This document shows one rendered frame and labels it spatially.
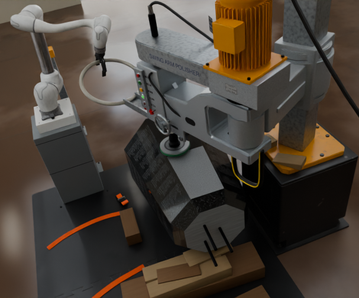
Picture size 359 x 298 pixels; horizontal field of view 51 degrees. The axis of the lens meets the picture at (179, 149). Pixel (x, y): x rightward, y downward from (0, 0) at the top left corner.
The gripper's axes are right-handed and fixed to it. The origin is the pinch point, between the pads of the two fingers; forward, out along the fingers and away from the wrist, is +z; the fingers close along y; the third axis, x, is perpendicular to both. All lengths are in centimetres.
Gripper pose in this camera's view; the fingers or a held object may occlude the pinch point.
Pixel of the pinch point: (100, 69)
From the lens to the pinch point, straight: 323.9
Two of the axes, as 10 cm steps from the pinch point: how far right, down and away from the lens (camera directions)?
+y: 4.7, 7.7, -4.4
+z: -1.4, 5.5, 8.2
